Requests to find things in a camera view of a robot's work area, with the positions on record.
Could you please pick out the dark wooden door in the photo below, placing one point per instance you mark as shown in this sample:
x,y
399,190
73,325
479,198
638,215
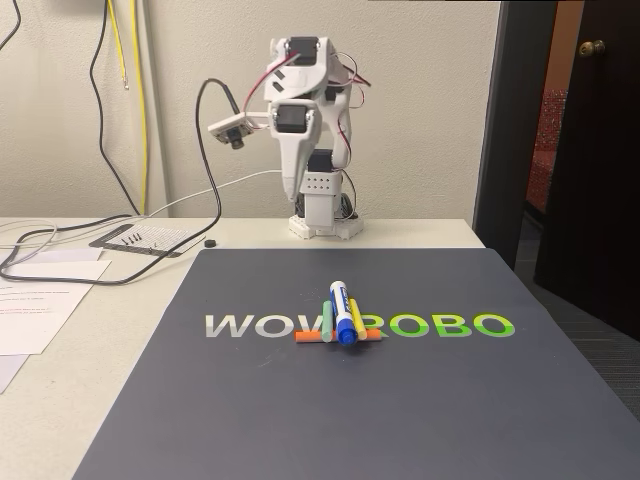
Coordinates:
x,y
600,175

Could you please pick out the blue dry erase marker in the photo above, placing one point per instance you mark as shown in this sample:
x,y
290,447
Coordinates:
x,y
342,310

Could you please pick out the pale grey paper sheet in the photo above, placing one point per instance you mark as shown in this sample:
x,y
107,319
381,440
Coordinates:
x,y
10,372

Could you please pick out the white printed paper sheet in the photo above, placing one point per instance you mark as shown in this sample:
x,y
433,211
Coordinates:
x,y
40,320

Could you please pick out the orange chalk stick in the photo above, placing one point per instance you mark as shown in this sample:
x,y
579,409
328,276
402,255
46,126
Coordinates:
x,y
307,337

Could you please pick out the black white screw card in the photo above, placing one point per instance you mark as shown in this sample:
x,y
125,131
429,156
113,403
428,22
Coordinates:
x,y
165,237

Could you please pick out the dark grey WOWROBO mat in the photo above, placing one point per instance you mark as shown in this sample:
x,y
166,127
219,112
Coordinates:
x,y
400,400

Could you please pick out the red speckled upholstery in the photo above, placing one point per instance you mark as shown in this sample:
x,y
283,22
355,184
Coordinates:
x,y
547,150

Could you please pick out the brass door knob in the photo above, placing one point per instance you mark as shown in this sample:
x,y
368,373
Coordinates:
x,y
592,47

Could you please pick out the dark grey door frame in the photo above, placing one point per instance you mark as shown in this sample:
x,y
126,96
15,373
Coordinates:
x,y
510,125

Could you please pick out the small black round cap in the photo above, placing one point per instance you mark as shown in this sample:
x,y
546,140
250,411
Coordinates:
x,y
210,243

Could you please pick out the white gripper camera black lens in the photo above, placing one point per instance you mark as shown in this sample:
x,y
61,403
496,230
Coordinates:
x,y
227,127

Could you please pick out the green chalk stick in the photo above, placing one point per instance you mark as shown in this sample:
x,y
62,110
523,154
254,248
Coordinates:
x,y
327,320

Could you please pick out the blank white paper sheet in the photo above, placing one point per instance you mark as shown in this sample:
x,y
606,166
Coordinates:
x,y
70,254
75,270

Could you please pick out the yellow chalk stick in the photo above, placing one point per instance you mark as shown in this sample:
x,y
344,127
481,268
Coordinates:
x,y
357,317

